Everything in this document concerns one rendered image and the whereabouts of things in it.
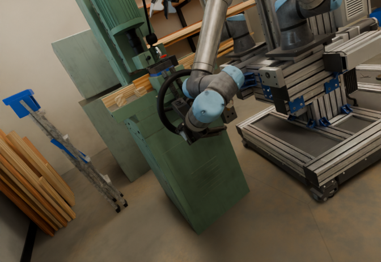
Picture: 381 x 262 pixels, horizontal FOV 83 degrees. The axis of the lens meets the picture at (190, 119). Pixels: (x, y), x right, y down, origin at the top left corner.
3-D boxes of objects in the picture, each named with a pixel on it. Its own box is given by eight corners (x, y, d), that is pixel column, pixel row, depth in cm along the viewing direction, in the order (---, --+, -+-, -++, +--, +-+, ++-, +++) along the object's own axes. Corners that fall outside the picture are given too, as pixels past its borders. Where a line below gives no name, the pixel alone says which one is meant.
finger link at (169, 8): (174, 21, 105) (173, 4, 97) (164, 18, 107) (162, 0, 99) (178, 18, 107) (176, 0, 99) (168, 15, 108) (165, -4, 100)
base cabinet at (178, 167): (198, 236, 129) (143, 140, 104) (164, 192, 180) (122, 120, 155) (250, 191, 144) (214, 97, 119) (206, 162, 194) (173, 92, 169)
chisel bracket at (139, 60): (145, 71, 111) (137, 55, 108) (138, 72, 123) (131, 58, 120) (157, 65, 113) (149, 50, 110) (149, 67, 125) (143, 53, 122)
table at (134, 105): (121, 128, 89) (113, 115, 87) (111, 117, 116) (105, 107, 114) (229, 67, 109) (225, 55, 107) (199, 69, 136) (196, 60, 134)
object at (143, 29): (143, 37, 129) (131, 11, 124) (139, 39, 137) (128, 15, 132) (155, 32, 132) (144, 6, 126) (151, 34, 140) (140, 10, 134)
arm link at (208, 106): (233, 100, 55) (214, 124, 52) (219, 113, 65) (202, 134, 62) (210, 80, 55) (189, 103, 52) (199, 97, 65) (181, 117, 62)
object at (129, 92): (121, 101, 112) (117, 94, 110) (120, 101, 113) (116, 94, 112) (210, 55, 131) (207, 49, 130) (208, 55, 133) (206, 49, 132)
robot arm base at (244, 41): (248, 45, 159) (244, 31, 155) (259, 43, 145) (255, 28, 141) (231, 53, 156) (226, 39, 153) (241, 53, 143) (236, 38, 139)
